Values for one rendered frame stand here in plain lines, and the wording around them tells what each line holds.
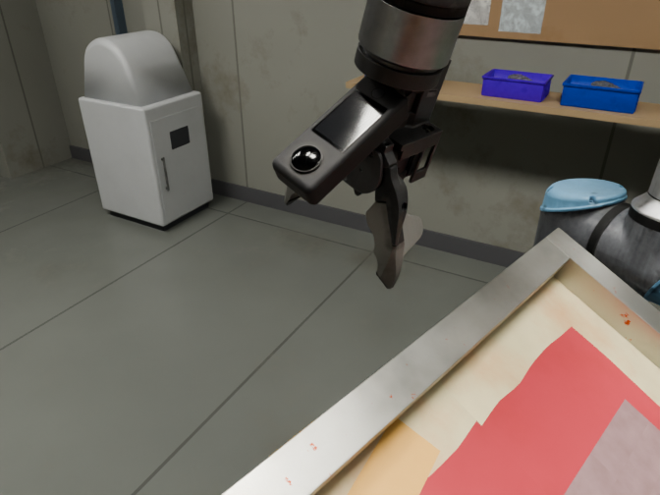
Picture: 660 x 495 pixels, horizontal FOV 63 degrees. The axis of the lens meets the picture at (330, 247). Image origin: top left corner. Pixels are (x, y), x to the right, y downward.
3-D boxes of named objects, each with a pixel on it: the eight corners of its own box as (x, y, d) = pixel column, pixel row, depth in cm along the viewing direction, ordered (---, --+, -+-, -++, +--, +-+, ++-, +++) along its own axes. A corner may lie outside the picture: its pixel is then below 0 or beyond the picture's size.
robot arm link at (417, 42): (428, 25, 36) (343, -20, 40) (408, 87, 39) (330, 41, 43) (484, 16, 41) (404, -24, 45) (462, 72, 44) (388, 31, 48)
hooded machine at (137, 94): (217, 206, 415) (197, 31, 353) (167, 235, 373) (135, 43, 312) (156, 190, 442) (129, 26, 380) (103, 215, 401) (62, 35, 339)
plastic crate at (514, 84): (550, 93, 262) (554, 74, 257) (542, 103, 246) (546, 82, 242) (489, 86, 274) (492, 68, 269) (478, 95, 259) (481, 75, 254)
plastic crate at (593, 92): (637, 103, 246) (644, 81, 241) (635, 115, 229) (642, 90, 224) (565, 95, 259) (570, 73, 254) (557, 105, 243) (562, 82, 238)
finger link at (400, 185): (417, 241, 48) (398, 142, 45) (408, 247, 47) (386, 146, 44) (377, 239, 51) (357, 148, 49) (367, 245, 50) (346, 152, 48)
